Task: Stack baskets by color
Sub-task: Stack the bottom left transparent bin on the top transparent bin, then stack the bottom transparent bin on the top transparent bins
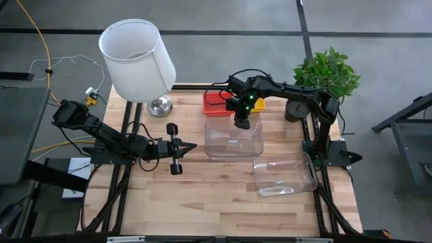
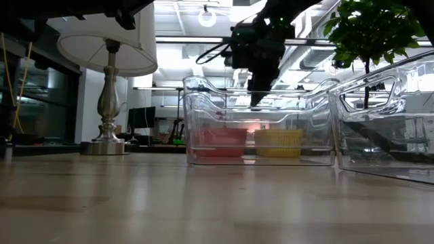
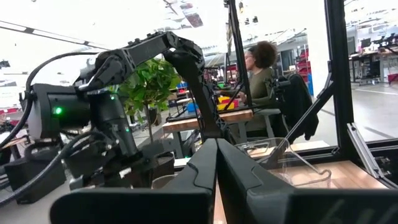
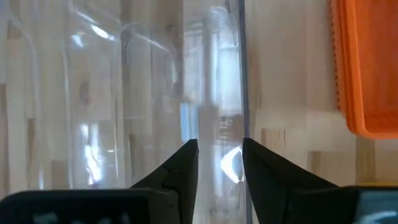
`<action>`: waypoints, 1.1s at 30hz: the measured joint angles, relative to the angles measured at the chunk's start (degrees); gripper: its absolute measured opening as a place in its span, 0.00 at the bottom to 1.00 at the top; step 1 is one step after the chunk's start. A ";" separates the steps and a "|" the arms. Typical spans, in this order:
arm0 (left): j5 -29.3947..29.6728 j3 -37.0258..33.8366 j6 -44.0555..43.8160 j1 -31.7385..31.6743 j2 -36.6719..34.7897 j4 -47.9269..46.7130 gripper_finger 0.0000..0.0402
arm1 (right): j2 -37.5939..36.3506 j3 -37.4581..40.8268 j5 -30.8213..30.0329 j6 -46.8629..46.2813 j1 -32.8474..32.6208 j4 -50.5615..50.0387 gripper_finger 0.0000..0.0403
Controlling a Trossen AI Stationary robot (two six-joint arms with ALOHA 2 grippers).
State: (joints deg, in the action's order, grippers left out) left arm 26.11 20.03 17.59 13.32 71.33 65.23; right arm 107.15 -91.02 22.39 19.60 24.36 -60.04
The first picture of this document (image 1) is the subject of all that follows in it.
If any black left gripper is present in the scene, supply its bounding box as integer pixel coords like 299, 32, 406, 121
156, 121, 198, 176

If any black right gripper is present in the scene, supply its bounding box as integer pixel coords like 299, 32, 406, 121
225, 93, 256, 130

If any silver lamp base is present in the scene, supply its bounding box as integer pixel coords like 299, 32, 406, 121
146, 94, 174, 119

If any dark plant pot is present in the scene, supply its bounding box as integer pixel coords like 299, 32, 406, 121
285, 99, 311, 123

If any white lamp shade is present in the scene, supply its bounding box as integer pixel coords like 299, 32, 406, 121
98, 18, 177, 104

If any green leafy plant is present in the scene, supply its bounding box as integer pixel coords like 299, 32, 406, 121
292, 46, 361, 102

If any white box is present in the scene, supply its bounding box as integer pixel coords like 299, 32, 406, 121
62, 157, 92, 199

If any black beam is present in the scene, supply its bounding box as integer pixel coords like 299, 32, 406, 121
22, 159, 89, 193

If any grey desk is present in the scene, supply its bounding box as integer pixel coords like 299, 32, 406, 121
0, 86, 52, 186

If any black power strip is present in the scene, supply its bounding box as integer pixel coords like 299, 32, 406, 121
0, 71, 35, 82

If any black device with green light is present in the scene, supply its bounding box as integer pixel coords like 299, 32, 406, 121
0, 202, 23, 239

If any black aluminium frame rail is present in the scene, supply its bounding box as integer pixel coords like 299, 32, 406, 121
114, 102, 142, 234
301, 116, 330, 237
171, 84, 295, 91
101, 100, 133, 234
0, 232, 432, 243

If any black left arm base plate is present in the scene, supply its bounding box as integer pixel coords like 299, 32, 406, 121
89, 148, 138, 166

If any black diagonal frame brace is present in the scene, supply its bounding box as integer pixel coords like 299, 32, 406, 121
317, 185, 359, 236
84, 170, 131, 233

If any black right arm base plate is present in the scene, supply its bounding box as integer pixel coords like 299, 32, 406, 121
302, 139, 348, 167

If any thin black cable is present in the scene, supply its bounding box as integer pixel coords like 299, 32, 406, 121
337, 107, 357, 136

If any yellow cable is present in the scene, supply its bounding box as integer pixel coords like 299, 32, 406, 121
15, 0, 92, 113
30, 140, 96, 154

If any thin white cable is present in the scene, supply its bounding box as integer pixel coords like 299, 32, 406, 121
28, 54, 106, 92

